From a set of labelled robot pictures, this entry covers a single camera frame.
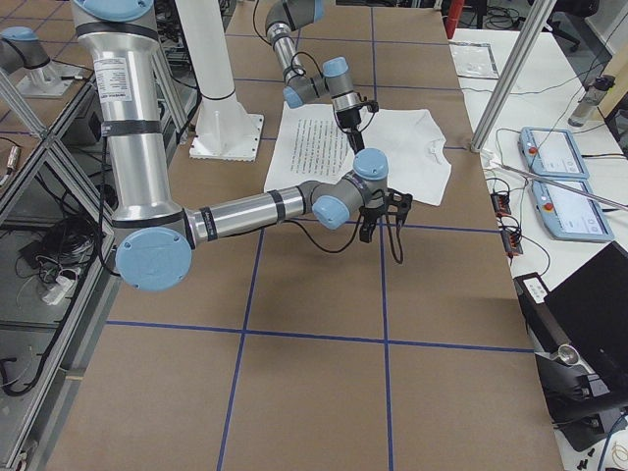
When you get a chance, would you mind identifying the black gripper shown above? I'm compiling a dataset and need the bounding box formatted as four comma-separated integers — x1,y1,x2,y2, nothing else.
332,91,379,154
359,188,413,242

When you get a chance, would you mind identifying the white printed t-shirt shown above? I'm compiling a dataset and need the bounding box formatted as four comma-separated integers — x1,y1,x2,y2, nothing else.
264,104,451,206

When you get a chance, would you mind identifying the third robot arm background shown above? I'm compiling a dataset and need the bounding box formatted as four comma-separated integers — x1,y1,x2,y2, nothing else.
1,26,51,75

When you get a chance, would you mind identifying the orange black electronics board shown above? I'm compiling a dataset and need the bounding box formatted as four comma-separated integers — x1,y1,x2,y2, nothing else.
491,192,512,217

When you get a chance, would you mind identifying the clear plastic garment bag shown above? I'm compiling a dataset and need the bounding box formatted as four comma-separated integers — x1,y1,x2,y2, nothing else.
449,41,499,79

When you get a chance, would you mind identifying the blue teach pendant far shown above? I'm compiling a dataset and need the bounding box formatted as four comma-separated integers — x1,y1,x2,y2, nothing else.
519,127,590,181

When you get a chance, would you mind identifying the blue teach pendant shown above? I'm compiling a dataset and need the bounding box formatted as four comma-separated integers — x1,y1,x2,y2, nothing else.
519,127,590,181
532,182,614,242

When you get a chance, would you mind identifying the blue teach pendant near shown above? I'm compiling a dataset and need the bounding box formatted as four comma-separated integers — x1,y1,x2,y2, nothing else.
532,182,614,242

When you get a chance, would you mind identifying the grey water bottle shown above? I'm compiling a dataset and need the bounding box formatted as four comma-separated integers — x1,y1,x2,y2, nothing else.
568,75,615,128

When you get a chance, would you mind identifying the black laptop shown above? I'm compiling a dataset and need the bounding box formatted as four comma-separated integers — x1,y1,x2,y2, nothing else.
513,240,628,374

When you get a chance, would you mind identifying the white power strip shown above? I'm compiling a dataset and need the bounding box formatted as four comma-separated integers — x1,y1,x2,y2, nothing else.
41,270,79,305

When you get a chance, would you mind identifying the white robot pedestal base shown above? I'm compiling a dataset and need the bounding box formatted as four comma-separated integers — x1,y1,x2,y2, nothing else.
174,0,264,161

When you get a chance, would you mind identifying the red cylinder post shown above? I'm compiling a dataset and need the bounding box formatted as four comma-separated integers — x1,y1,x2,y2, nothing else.
445,0,465,39

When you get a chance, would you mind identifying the aluminium frame post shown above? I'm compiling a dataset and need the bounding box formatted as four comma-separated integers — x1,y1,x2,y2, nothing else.
470,0,556,153

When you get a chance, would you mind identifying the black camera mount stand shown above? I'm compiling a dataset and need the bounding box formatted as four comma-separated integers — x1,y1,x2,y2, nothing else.
535,343,627,451

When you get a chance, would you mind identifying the aluminium frame rack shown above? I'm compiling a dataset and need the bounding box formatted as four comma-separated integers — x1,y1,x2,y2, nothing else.
0,48,197,471

